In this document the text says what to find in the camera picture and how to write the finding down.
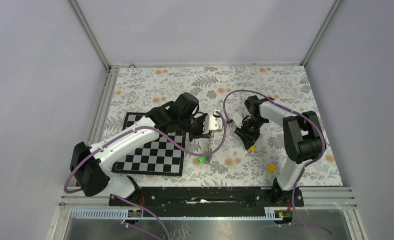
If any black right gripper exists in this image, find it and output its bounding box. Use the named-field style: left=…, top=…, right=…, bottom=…
left=235, top=117, right=267, bottom=151

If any yellow key tag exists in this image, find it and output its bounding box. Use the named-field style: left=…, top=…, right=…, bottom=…
left=248, top=145, right=257, bottom=152

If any green key tag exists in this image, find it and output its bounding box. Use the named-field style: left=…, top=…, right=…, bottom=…
left=198, top=156, right=207, bottom=164

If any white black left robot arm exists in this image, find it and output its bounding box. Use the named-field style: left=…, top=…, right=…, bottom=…
left=64, top=92, right=225, bottom=206

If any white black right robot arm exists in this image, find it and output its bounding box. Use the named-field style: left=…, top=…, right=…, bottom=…
left=235, top=95, right=326, bottom=206

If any floral patterned table mat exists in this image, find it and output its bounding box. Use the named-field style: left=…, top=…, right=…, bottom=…
left=90, top=65, right=344, bottom=188

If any yellow cube block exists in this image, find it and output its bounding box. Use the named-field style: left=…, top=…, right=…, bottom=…
left=266, top=164, right=276, bottom=173

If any black white chessboard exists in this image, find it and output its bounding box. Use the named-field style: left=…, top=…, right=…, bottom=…
left=111, top=111, right=188, bottom=177

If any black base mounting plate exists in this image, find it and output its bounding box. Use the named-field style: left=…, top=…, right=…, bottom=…
left=127, top=186, right=304, bottom=214

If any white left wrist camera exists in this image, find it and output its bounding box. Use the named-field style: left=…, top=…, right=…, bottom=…
left=203, top=110, right=223, bottom=134

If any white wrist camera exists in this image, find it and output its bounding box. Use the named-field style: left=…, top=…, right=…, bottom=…
left=229, top=112, right=244, bottom=128
left=203, top=110, right=223, bottom=134

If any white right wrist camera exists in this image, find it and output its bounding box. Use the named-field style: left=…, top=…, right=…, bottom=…
left=229, top=112, right=244, bottom=128

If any grey slotted cable duct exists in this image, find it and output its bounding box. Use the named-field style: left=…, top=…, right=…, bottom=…
left=70, top=207, right=283, bottom=221

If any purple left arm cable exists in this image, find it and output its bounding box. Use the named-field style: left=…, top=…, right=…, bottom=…
left=63, top=110, right=228, bottom=240

